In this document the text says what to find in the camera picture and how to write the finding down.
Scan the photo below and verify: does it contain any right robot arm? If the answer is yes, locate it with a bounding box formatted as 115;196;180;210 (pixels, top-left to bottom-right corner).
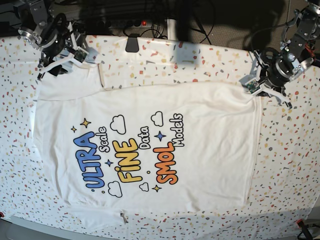
13;0;89;80

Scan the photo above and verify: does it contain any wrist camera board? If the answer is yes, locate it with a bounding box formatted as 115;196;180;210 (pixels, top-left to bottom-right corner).
74;49;88;63
245;78;260;94

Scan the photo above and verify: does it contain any red clamp bottom right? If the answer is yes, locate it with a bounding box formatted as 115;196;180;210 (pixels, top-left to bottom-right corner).
296;219;313;240

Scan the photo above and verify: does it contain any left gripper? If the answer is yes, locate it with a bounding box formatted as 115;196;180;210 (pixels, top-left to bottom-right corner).
252;47;300;109

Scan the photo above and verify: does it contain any black table clamp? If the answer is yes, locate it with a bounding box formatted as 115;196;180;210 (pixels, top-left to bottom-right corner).
125;33;140;53

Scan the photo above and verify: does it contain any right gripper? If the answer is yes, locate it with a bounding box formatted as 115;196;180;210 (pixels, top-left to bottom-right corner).
37;13;85;80

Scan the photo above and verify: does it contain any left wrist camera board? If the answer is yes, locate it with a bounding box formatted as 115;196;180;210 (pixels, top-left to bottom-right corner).
245;78;260;94

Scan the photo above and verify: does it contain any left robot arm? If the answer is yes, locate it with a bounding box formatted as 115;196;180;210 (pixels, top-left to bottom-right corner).
245;0;320;109

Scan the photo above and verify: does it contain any white printed T-shirt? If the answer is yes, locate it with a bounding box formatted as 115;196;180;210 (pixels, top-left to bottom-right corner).
33;67;262;224

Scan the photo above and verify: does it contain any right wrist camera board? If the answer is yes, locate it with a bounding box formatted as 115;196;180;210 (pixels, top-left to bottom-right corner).
74;49;88;63

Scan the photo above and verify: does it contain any power strip with red switch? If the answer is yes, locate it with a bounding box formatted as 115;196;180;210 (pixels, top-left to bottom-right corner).
105;19;152;29

